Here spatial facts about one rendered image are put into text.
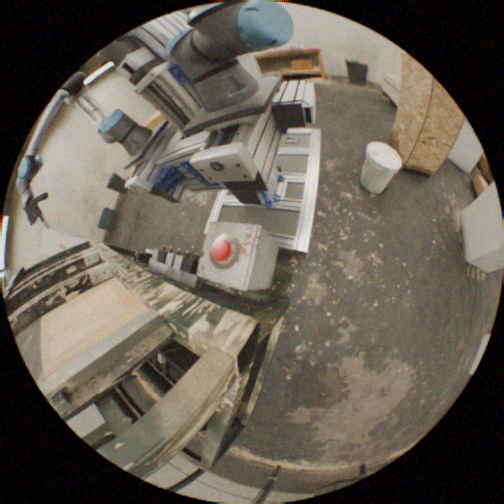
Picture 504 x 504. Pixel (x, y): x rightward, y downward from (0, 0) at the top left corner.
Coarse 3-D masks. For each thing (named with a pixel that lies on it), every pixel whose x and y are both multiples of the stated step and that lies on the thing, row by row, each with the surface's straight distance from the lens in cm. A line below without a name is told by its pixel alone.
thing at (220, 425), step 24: (264, 312) 56; (264, 336) 56; (168, 360) 62; (192, 360) 62; (264, 360) 115; (120, 384) 202; (168, 384) 109; (240, 384) 52; (216, 432) 80; (240, 432) 167; (192, 456) 158; (216, 456) 119
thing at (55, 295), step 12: (108, 264) 91; (84, 276) 91; (96, 276) 91; (108, 276) 93; (60, 288) 92; (72, 288) 92; (84, 288) 92; (36, 300) 98; (48, 300) 96; (60, 300) 95; (24, 312) 103; (36, 312) 100; (12, 324) 112; (24, 324) 107
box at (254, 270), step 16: (224, 224) 29; (240, 224) 28; (208, 240) 30; (240, 240) 26; (256, 240) 26; (272, 240) 34; (208, 256) 29; (240, 256) 25; (256, 256) 26; (272, 256) 36; (208, 272) 29; (224, 272) 27; (240, 272) 25; (256, 272) 27; (272, 272) 39; (240, 288) 26; (256, 288) 30
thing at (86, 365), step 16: (144, 320) 46; (160, 320) 47; (112, 336) 47; (128, 336) 45; (144, 336) 47; (96, 352) 47; (112, 352) 46; (64, 368) 52; (80, 368) 47; (96, 368) 47; (48, 384) 56; (64, 384) 51; (80, 384) 51; (48, 400) 58
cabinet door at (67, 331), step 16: (96, 288) 83; (112, 288) 76; (64, 304) 86; (80, 304) 77; (96, 304) 70; (112, 304) 65; (128, 304) 60; (48, 320) 84; (64, 320) 75; (80, 320) 67; (96, 320) 61; (112, 320) 56; (128, 320) 53; (48, 336) 74; (64, 336) 66; (80, 336) 60; (96, 336) 55; (48, 352) 68; (64, 352) 60; (80, 352) 54; (48, 368) 63
